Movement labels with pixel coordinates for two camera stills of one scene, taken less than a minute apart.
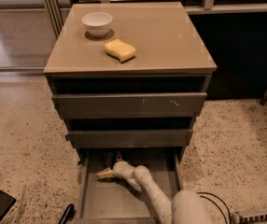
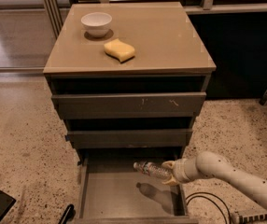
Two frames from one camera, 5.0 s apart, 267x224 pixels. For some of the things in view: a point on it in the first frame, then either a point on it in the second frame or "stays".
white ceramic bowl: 97,23 stays
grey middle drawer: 133,138 stays
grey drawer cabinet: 131,77 stays
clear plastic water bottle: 109,161 → 151,169
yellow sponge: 119,50 stays
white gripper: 119,168 → 179,171
